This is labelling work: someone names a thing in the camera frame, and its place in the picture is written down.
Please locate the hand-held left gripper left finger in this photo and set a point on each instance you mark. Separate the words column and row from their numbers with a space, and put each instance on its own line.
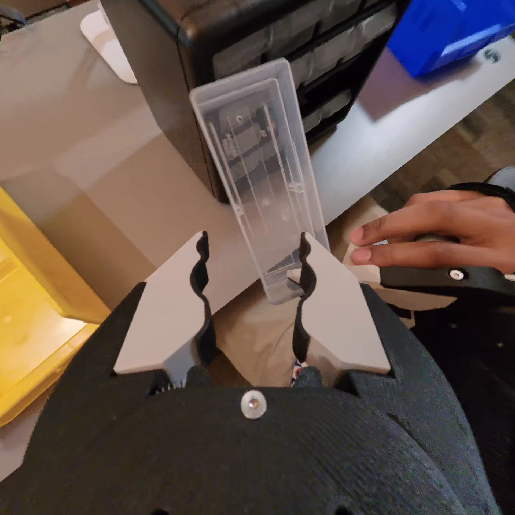
column 161, row 322

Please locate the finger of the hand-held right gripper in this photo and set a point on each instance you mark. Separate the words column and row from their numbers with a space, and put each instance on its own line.
column 364, row 275
column 418, row 299

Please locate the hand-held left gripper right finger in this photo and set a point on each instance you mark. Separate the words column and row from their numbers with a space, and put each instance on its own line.
column 342, row 322

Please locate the long clear plastic drawer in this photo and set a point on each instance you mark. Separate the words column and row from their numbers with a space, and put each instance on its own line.
column 261, row 169

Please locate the black drawer cabinet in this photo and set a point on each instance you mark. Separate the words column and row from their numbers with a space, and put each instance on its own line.
column 161, row 80

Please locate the grey desk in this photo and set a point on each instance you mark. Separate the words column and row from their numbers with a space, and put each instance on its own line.
column 80, row 141

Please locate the person's right hand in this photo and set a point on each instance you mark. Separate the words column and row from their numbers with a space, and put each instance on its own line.
column 462, row 225

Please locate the person's beige pants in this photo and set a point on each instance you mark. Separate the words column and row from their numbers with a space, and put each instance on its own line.
column 257, row 342

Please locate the grey shoe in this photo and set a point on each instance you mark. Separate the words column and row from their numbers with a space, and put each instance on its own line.
column 503, row 177

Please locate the yellow plastic bin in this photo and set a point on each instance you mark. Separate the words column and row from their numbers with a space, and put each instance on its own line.
column 28, row 301

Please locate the set of small clear drawers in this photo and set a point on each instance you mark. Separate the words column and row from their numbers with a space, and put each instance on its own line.
column 322, row 56

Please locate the blue plastic bin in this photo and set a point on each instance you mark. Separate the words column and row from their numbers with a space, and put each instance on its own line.
column 442, row 32

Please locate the white stand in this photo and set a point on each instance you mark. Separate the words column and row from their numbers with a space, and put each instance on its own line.
column 110, row 52

